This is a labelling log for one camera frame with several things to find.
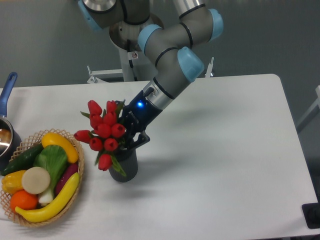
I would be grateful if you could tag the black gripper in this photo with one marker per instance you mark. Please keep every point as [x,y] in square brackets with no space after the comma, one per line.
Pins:
[135,117]

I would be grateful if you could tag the red tulip bouquet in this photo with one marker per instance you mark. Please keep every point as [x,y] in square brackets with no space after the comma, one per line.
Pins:
[106,136]

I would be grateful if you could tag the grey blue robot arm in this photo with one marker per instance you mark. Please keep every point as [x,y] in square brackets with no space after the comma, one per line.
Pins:
[168,49]

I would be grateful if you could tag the dark grey ribbed vase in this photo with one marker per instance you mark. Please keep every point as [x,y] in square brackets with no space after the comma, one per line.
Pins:
[128,162]

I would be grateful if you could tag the purple sweet potato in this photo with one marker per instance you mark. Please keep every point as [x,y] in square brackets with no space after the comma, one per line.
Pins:
[70,170]

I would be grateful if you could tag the yellow squash upper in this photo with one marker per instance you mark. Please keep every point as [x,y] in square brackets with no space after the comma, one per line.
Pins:
[53,138]

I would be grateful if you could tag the green bok choy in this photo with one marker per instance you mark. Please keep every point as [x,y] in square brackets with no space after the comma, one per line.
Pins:
[52,158]

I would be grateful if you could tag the woven wicker basket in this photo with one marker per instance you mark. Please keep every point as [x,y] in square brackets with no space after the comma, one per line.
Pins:
[30,141]

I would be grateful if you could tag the yellow banana shaped squash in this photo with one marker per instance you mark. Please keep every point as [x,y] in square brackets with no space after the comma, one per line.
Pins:
[56,206]

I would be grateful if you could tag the green cucumber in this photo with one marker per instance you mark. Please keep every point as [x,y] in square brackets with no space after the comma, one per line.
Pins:
[23,161]

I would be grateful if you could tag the beige round disc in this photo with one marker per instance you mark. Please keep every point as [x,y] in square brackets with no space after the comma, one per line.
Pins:
[35,180]

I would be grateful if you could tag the orange fruit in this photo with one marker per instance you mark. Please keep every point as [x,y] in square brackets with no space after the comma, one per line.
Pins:
[23,200]

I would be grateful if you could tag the yellow bell pepper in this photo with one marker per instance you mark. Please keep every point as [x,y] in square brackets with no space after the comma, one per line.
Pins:
[12,182]

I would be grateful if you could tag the black device at table edge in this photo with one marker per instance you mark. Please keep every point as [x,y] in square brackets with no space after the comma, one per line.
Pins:
[311,212]

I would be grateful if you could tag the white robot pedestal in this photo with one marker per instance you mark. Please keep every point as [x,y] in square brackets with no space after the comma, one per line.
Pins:
[136,66]

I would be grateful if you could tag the white metal base frame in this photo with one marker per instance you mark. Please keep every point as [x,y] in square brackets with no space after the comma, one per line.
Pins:
[116,75]

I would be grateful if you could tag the blue handled saucepan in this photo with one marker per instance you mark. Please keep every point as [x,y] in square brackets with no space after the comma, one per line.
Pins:
[9,138]

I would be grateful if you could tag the white furniture frame right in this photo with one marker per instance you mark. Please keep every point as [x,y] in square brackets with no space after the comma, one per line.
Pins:
[310,113]

